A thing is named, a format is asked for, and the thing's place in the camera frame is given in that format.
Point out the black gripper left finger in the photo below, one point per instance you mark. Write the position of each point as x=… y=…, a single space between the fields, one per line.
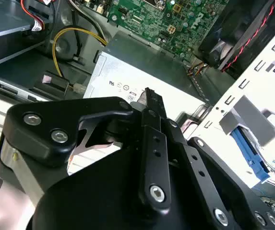
x=43 y=124

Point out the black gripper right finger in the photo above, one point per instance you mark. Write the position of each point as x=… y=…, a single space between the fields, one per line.
x=199 y=172

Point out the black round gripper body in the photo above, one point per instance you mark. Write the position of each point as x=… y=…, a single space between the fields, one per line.
x=91 y=203

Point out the hard disk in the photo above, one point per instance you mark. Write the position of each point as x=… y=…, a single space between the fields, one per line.
x=247 y=153

